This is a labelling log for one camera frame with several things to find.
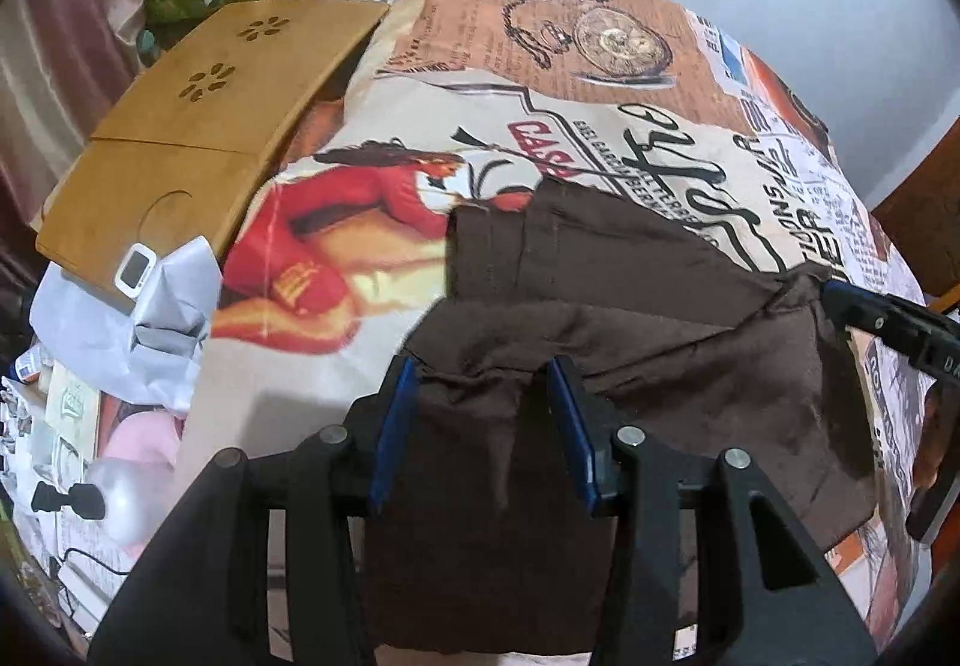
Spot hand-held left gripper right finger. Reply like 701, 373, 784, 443
546, 355, 878, 666

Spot pile of papers and boxes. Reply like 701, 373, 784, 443
0, 343, 102, 637

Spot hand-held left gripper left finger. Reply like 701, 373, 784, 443
86, 355, 421, 666

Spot black cable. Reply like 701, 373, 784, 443
52, 546, 125, 611

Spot white translucent balloon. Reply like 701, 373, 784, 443
86, 460, 177, 547

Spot black plug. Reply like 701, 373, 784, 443
31, 482, 106, 517

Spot brown t-shirt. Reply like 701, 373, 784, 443
358, 178, 882, 659

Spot crumpled white cloth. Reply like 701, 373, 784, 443
30, 235, 222, 412

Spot wooden door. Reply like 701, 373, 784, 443
870, 118, 960, 314

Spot wooden lap table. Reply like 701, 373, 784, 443
36, 0, 391, 296

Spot printed blanket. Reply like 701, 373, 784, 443
180, 0, 938, 666

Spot brown satin curtain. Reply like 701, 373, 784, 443
0, 0, 151, 277

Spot white digital timer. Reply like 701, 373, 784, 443
114, 244, 162, 298

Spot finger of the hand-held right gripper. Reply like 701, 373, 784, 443
821, 280, 960, 386
904, 460, 960, 548

